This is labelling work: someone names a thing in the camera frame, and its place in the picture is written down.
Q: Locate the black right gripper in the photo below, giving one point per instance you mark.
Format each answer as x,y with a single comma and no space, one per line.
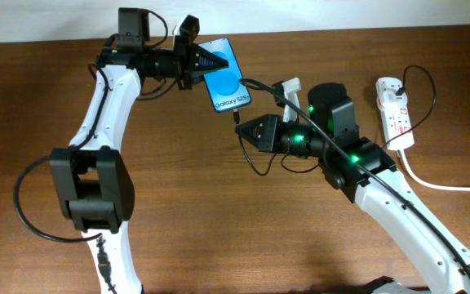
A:
272,127

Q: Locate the blue screen Galaxy smartphone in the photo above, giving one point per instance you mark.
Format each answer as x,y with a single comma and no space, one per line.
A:
224,86

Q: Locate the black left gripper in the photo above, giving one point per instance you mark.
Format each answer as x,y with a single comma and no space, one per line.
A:
187,57

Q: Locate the white USB charger adapter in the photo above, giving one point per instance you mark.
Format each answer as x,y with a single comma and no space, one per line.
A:
387,97

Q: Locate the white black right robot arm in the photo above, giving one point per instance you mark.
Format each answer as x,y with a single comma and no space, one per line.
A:
365,174

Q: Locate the white power strip red switches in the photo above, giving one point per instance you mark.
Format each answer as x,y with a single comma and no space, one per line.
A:
396,126

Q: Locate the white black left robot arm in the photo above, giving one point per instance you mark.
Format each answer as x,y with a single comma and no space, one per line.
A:
93,186

